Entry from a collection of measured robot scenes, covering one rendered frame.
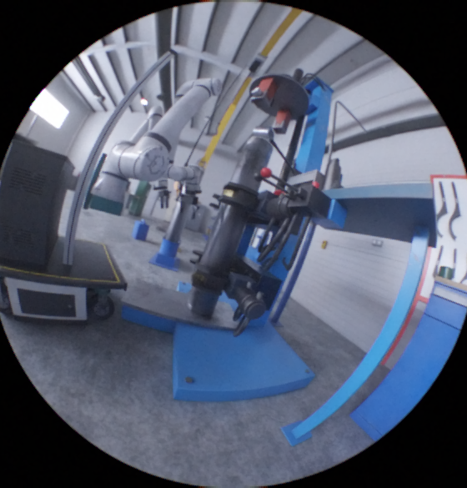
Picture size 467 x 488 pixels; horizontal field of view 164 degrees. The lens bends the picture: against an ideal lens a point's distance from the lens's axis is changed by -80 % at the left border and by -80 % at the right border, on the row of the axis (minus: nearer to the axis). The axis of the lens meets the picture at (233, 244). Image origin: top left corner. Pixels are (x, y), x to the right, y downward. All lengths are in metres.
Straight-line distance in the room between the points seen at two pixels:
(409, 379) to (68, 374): 1.57
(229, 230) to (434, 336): 1.37
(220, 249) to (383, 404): 1.42
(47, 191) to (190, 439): 1.13
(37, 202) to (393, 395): 1.91
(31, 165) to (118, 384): 0.99
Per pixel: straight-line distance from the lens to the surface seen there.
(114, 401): 0.83
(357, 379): 0.70
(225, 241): 1.02
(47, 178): 0.87
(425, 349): 1.10
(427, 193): 0.53
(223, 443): 0.83
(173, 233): 2.32
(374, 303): 2.39
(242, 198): 0.83
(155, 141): 0.72
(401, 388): 1.16
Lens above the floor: 0.76
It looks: 3 degrees down
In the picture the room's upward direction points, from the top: 20 degrees clockwise
